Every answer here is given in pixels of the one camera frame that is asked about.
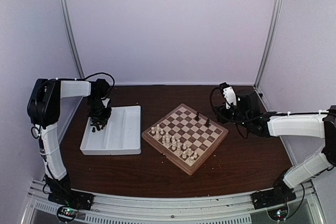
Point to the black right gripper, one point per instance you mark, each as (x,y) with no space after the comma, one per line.
(221,116)

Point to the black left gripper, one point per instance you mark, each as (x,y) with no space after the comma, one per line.
(102,119)

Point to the wooden chess board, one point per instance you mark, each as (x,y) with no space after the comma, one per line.
(207,138)

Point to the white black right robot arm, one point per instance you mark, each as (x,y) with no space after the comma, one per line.
(242,108)

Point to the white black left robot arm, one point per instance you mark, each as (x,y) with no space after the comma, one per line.
(44,112)

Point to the pile of dark chess pieces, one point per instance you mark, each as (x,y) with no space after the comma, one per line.
(97,126)

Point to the white chess pieces group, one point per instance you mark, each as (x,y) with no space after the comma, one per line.
(178,141)

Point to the left controller board with LEDs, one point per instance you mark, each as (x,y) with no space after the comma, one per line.
(66,214)

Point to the controller board with leds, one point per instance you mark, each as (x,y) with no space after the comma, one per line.
(66,214)
(278,214)

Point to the right controller board with LEDs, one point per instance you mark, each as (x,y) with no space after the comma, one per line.
(278,214)

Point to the white plastic sorting tray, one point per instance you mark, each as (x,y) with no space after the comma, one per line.
(121,135)

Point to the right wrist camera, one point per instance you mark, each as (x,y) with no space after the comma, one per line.
(228,94)

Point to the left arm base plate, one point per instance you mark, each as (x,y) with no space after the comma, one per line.
(74,199)

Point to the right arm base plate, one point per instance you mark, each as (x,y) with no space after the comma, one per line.
(271,197)

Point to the aluminium front frame rail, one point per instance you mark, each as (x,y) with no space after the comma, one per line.
(236,208)

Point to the aluminium right corner post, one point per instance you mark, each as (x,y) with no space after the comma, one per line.
(276,10)

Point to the aluminium corner post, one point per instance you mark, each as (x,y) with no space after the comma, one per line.
(71,38)
(276,10)

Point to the aluminium left corner post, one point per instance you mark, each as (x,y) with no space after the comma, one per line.
(71,38)

